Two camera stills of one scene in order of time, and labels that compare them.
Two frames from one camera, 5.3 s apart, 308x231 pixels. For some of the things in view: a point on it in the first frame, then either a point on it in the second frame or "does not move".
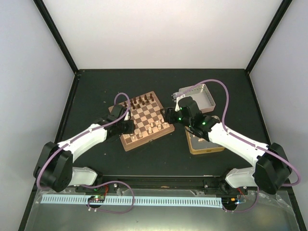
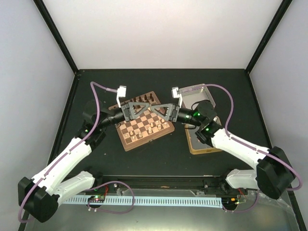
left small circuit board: [96, 198] does not move
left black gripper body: [126, 130] to [125, 112]
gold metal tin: [198, 145] does not move
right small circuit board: [229, 201] does not move
